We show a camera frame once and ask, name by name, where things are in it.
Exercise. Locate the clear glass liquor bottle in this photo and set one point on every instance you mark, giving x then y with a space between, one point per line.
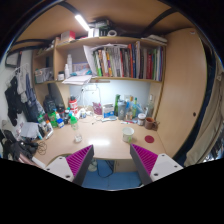
150 106

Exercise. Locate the white bottle on shelf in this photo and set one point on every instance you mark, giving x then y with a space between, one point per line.
69 63

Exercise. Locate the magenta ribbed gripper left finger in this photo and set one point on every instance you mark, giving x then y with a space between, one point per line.
79 162

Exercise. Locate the hanging dark clothes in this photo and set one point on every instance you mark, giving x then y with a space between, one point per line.
15 106

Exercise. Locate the green-capped clear water bottle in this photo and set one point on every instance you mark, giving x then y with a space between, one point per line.
74 123

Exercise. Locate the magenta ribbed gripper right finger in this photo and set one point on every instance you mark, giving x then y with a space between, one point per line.
144 161

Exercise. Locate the beige curtain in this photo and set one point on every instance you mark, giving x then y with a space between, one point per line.
212 121

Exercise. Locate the white paper cup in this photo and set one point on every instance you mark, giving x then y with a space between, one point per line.
127 134

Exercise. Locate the brown ceramic mug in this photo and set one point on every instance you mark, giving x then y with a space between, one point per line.
150 124

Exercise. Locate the small clear drinking glass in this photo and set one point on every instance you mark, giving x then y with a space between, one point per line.
77 137

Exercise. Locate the row of books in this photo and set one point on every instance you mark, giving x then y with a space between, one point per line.
131 60

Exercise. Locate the fluorescent tube light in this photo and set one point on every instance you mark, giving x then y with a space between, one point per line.
82 22

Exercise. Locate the stack of white papers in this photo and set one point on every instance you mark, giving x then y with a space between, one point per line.
78 80

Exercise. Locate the red white canister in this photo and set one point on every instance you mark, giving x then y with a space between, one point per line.
73 104

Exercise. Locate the blue white tissue box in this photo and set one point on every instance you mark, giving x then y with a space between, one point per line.
108 110

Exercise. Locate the red round coaster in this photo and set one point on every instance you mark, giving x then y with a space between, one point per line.
149 139

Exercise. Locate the dark green tall bottle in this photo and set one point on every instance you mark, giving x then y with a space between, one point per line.
117 98

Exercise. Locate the white-lidded dark jar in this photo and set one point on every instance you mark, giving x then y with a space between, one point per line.
141 119

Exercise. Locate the magenta patterned pouch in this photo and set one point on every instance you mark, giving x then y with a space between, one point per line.
97 107

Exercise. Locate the grey shaker bottle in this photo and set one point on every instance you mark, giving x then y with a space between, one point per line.
121 109

